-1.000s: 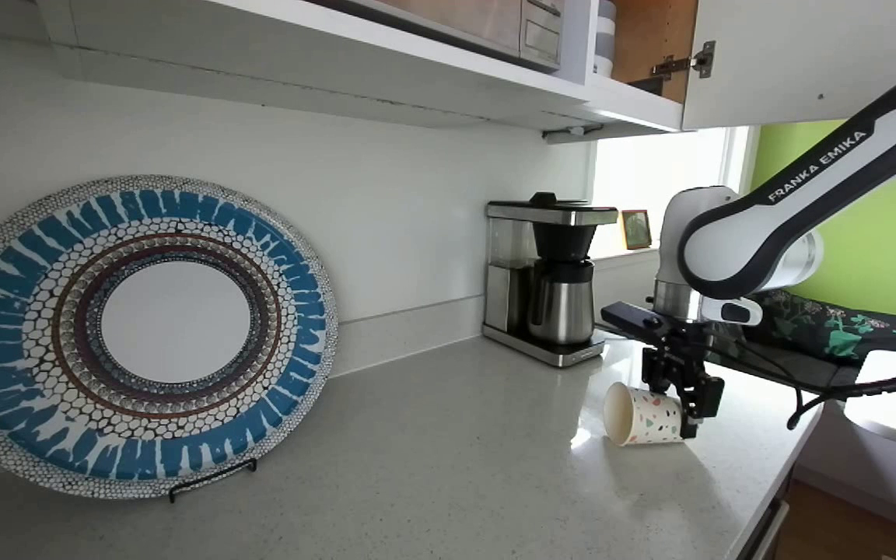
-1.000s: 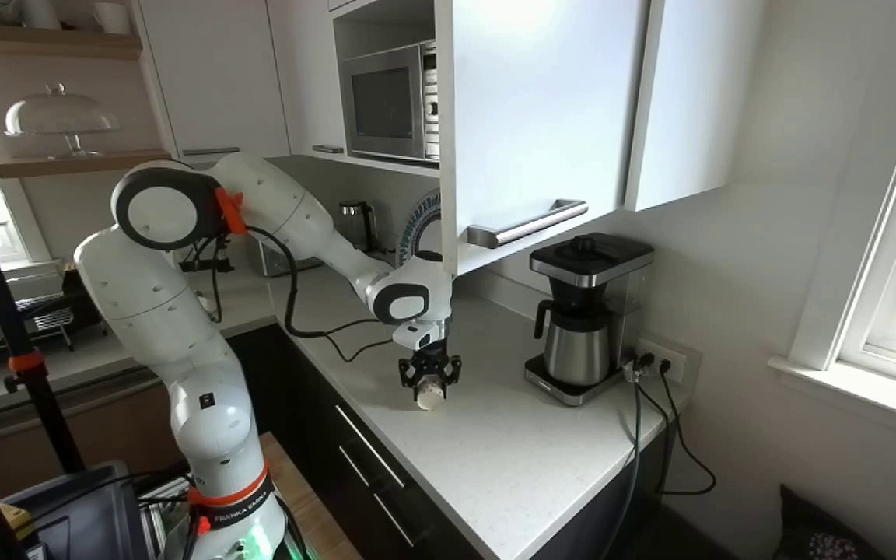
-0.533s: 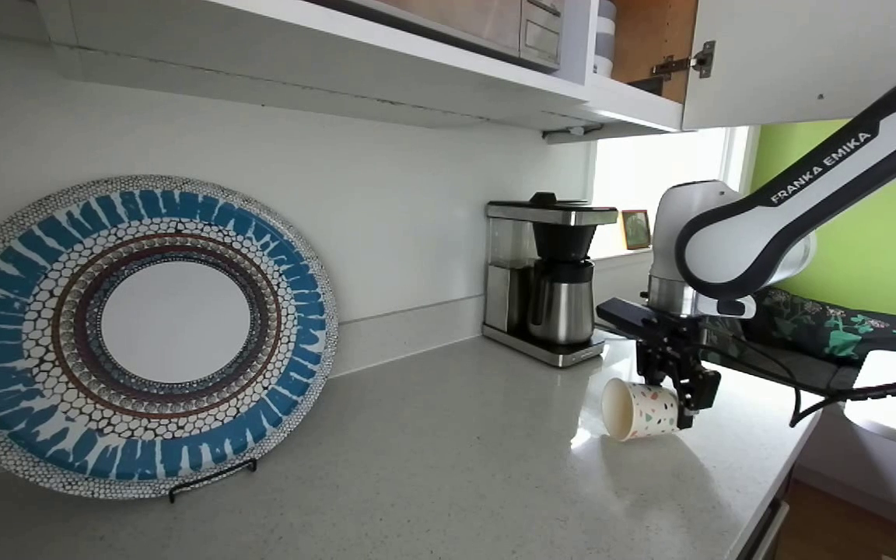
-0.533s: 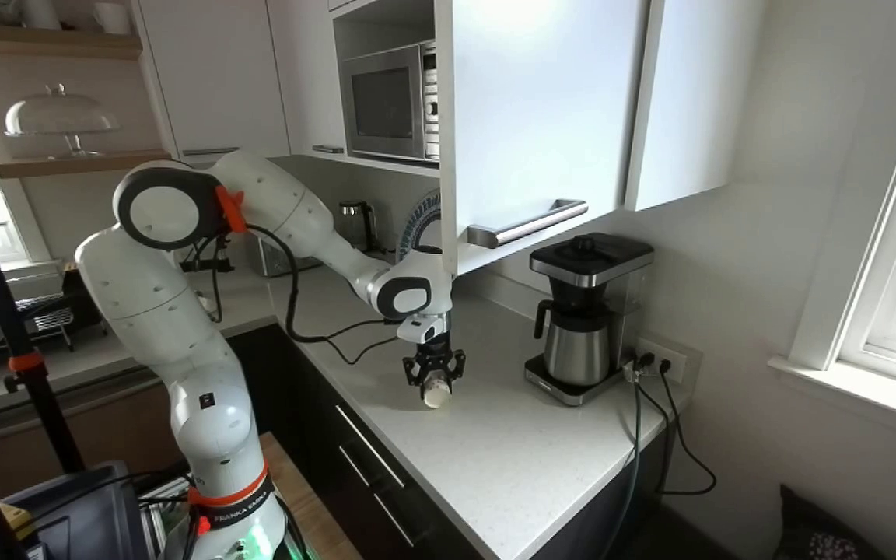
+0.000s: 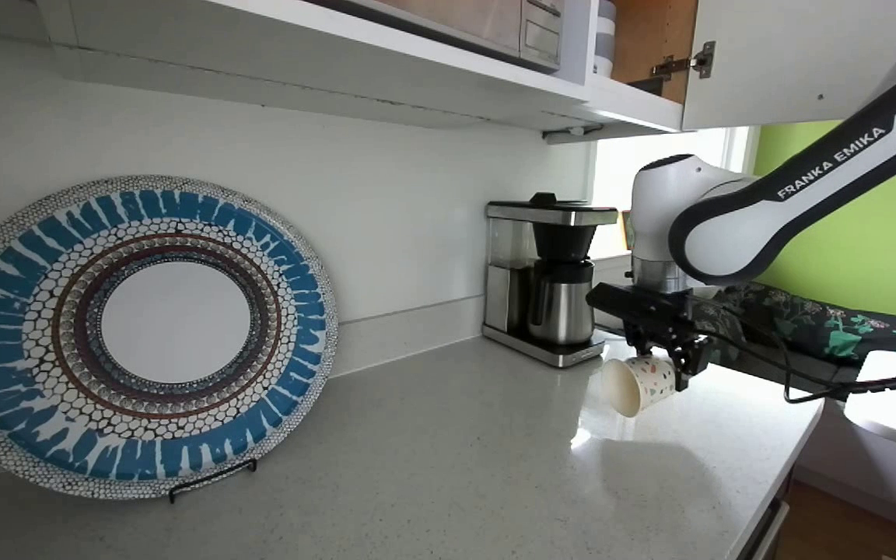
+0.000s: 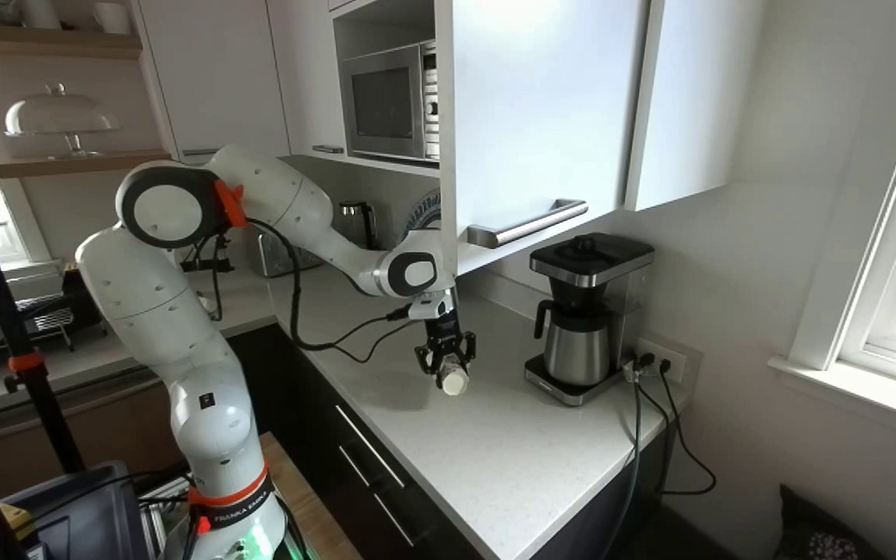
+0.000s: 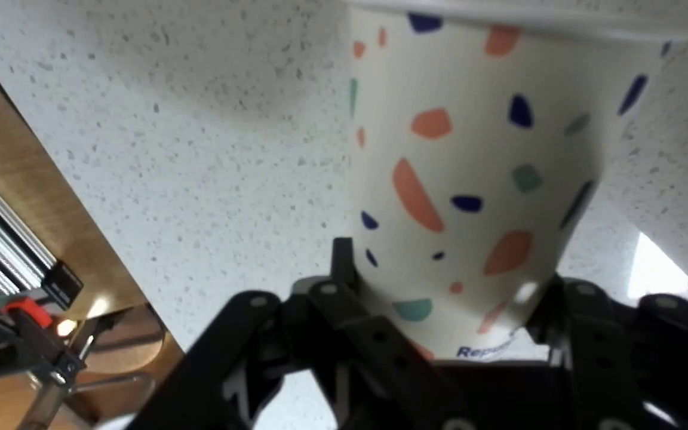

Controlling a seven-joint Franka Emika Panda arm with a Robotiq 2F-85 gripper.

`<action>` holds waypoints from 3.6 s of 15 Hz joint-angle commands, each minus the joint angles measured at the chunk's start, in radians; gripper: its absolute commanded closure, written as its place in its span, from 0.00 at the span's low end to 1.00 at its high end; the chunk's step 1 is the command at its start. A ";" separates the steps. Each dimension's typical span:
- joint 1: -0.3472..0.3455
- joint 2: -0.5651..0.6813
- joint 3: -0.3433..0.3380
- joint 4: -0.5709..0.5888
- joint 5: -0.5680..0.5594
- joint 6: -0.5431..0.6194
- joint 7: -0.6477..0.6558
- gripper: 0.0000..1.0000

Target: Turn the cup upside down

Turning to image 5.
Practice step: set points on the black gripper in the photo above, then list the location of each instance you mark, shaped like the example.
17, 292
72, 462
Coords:
646, 306

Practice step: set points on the dotted white paper cup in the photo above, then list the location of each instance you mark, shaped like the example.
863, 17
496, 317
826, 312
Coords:
630, 386

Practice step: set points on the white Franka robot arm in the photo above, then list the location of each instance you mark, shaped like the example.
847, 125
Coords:
780, 206

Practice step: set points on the steel black coffee maker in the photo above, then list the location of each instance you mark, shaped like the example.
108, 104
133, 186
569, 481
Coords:
558, 292

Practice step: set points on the dark patterned sofa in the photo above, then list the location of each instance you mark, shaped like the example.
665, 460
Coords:
863, 331

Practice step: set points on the white open cabinet door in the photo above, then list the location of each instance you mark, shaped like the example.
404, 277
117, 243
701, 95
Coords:
809, 63

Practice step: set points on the silver microwave oven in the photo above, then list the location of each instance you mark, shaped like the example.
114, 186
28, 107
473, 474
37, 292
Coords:
468, 25

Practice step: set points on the white upper cabinet body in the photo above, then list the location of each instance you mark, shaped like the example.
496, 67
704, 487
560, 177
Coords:
314, 63

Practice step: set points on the blue white decorative plate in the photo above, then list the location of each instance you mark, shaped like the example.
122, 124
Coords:
15, 343

